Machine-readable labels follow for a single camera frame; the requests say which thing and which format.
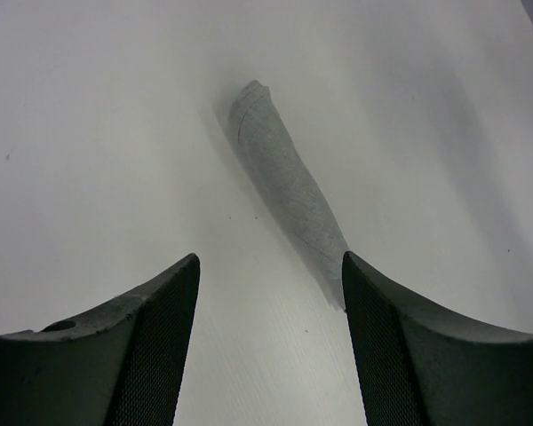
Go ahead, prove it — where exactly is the grey cloth napkin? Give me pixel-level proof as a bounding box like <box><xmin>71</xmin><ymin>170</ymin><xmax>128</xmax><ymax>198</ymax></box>
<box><xmin>228</xmin><ymin>80</ymin><xmax>349</xmax><ymax>311</ymax></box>

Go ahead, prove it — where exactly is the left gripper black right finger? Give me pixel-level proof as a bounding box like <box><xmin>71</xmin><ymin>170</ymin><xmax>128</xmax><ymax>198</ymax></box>
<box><xmin>342</xmin><ymin>252</ymin><xmax>533</xmax><ymax>425</ymax></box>

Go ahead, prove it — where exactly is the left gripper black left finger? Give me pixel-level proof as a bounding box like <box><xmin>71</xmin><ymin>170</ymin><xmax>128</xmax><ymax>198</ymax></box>
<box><xmin>0</xmin><ymin>254</ymin><xmax>200</xmax><ymax>425</ymax></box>

